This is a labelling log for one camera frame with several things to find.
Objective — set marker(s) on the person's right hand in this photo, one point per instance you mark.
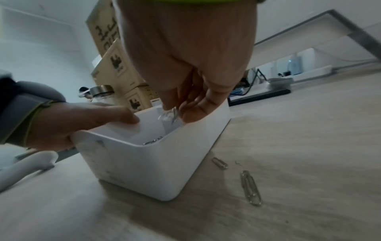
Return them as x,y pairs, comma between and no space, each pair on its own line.
184,47

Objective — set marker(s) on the person's left hand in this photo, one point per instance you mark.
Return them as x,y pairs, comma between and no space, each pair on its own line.
68,122

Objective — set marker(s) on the white power strip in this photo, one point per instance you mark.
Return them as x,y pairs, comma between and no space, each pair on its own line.
312,73

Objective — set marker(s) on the gray metal divider bracket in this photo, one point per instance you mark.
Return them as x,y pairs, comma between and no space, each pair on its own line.
360,37

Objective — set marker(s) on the white curved plastic device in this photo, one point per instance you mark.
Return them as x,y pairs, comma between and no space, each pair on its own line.
26,166

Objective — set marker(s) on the pile of silver paper clips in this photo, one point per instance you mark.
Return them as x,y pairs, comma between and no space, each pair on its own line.
153,140

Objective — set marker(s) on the white desk divider panel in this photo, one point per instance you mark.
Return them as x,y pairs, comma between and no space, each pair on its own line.
297,40

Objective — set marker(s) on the silver paper clip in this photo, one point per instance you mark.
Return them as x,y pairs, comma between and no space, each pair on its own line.
251,188
220,162

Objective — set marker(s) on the white compartment organizer tray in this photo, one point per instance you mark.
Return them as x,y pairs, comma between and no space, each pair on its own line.
148,164

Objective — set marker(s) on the black power strip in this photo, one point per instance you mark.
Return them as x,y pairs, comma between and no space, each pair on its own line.
262,95

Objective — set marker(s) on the gray left wrist marker band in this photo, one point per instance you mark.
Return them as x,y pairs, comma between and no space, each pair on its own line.
20,108

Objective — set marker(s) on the glass bottle with steel lid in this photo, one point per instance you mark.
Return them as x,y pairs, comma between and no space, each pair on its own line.
101,93

